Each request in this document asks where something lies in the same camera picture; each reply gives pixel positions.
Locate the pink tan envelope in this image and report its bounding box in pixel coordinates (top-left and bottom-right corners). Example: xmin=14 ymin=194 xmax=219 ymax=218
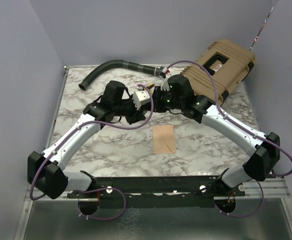
xmin=152 ymin=125 xmax=176 ymax=154

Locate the dark grey flexible hose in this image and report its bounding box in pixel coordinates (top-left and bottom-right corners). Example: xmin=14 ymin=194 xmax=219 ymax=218
xmin=78 ymin=59 xmax=169 ymax=91

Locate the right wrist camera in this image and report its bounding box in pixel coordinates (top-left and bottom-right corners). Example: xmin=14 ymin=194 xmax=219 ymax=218
xmin=159 ymin=68 xmax=171 ymax=91

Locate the striped cord in corner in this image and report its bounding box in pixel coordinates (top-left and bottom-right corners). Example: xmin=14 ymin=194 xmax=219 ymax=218
xmin=248 ymin=6 xmax=274 ymax=52

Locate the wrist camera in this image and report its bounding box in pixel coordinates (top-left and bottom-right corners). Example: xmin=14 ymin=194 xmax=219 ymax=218
xmin=159 ymin=68 xmax=171 ymax=91
xmin=132 ymin=84 xmax=151 ymax=110

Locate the tan plastic toolbox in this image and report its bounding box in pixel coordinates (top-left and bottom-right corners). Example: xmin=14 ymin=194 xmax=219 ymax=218
xmin=181 ymin=38 xmax=256 ymax=105

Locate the aluminium rail frame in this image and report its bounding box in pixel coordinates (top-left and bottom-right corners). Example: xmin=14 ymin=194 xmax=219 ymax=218
xmin=15 ymin=65 xmax=292 ymax=240

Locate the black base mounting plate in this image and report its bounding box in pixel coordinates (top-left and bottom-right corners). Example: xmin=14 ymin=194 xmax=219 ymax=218
xmin=67 ymin=175 xmax=245 ymax=209

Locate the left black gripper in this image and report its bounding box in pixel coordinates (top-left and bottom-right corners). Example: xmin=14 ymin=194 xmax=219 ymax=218
xmin=114 ymin=94 xmax=147 ymax=125

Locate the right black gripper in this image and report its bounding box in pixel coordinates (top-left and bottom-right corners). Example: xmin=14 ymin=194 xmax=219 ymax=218
xmin=145 ymin=87 xmax=182 ymax=114

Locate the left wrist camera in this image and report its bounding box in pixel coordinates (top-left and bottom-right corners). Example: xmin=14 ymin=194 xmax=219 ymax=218
xmin=132 ymin=84 xmax=151 ymax=110

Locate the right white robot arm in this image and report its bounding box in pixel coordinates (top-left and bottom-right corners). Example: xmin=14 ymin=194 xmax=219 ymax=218
xmin=152 ymin=74 xmax=280 ymax=196

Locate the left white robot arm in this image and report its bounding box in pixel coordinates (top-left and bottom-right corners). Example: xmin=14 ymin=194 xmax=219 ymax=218
xmin=27 ymin=80 xmax=154 ymax=201

